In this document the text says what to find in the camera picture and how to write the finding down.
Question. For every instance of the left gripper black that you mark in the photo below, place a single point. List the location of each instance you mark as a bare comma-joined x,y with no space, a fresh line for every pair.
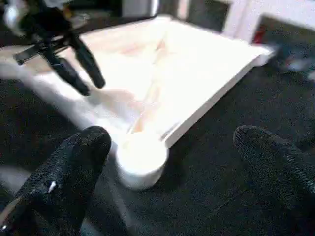
49,22

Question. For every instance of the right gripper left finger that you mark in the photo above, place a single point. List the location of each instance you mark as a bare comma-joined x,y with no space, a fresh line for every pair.
66,177

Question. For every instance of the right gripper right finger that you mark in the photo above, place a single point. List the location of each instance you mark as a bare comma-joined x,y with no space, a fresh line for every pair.
280,177

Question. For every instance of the white plastic table top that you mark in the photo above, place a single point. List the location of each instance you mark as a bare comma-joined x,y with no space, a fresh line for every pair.
184,73

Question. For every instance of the black shiny mat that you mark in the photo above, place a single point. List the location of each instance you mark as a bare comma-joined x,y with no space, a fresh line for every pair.
221,184

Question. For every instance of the small red packet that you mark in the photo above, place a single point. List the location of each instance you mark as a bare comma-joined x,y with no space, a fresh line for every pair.
259,35

